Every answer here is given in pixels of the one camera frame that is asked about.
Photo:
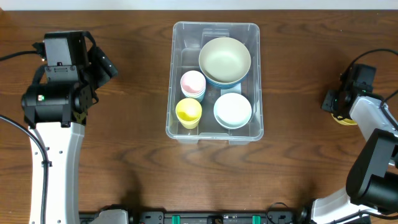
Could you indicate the pink plastic cup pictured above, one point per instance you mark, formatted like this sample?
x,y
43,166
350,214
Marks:
x,y
193,82

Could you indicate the cream white cup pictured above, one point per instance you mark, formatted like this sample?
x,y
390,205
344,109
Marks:
x,y
187,93

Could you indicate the yellow bowl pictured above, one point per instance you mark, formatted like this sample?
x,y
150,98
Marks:
x,y
345,122

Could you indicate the blue bowl under beige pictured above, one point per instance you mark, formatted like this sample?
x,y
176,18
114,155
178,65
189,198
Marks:
x,y
224,85

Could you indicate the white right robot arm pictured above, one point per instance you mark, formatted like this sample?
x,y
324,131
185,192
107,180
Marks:
x,y
370,189

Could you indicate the blue plastic cup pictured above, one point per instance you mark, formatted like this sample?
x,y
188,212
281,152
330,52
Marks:
x,y
199,98

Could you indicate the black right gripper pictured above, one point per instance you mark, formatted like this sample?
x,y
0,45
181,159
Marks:
x,y
326,102

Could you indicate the white bowl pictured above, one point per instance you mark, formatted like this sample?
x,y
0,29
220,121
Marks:
x,y
232,107

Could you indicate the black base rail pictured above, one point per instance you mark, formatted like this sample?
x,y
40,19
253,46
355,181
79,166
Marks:
x,y
271,215

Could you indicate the yellow cup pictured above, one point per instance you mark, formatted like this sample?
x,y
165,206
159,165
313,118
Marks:
x,y
188,111

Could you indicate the grey bowl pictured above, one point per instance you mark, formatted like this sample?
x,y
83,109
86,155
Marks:
x,y
237,125

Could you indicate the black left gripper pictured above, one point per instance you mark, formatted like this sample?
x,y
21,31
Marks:
x,y
105,72

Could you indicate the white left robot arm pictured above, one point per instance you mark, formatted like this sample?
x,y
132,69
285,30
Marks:
x,y
56,108

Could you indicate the clear plastic storage bin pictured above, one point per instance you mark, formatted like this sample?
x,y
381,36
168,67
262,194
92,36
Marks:
x,y
187,40

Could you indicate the white label in bin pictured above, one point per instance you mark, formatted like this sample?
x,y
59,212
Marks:
x,y
235,89

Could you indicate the cream beige bowl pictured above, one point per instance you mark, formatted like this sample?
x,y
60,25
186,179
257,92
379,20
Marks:
x,y
224,59

